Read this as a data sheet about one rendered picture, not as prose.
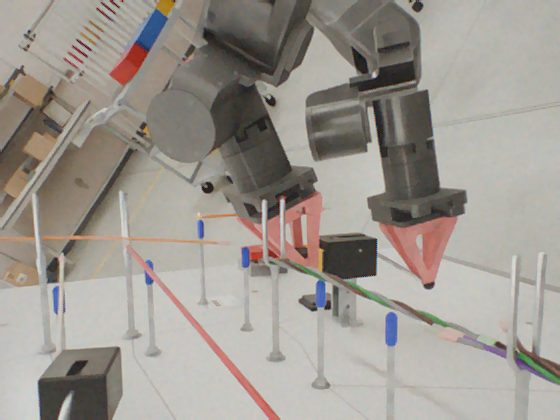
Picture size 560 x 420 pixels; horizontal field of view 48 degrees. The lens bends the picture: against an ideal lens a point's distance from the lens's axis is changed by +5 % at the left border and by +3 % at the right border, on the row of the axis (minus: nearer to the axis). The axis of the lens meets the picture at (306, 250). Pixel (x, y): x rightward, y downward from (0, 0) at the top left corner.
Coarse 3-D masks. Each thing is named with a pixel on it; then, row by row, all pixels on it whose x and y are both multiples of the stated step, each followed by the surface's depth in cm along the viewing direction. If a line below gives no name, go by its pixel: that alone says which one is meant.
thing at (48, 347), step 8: (32, 200) 53; (32, 208) 55; (40, 232) 54; (40, 240) 54; (40, 248) 54; (40, 256) 54; (40, 264) 55; (40, 272) 55; (40, 280) 55; (40, 288) 55; (40, 296) 55; (48, 304) 56; (48, 312) 56; (48, 320) 56; (48, 328) 56; (48, 336) 56; (48, 344) 56; (40, 352) 56; (48, 352) 56
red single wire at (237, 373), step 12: (132, 252) 50; (144, 264) 47; (156, 276) 44; (192, 324) 36; (204, 336) 34; (216, 348) 32; (228, 360) 31; (240, 372) 30; (240, 384) 29; (252, 396) 28; (264, 408) 26
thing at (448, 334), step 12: (432, 324) 33; (504, 324) 34; (444, 336) 32; (456, 336) 32; (468, 336) 32; (516, 336) 32; (480, 348) 31; (492, 348) 30; (516, 348) 30; (516, 360) 29; (528, 360) 29; (540, 360) 29; (540, 372) 28; (552, 372) 28
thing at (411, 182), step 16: (416, 144) 62; (432, 144) 62; (384, 160) 63; (400, 160) 62; (416, 160) 61; (432, 160) 62; (384, 176) 64; (400, 176) 62; (416, 176) 62; (432, 176) 62; (400, 192) 63; (416, 192) 62; (432, 192) 63; (448, 192) 62; (464, 192) 61; (368, 208) 68; (400, 208) 62; (416, 208) 60
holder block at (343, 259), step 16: (320, 240) 61; (336, 240) 61; (352, 240) 61; (368, 240) 61; (336, 256) 60; (352, 256) 61; (368, 256) 62; (336, 272) 61; (352, 272) 61; (368, 272) 62
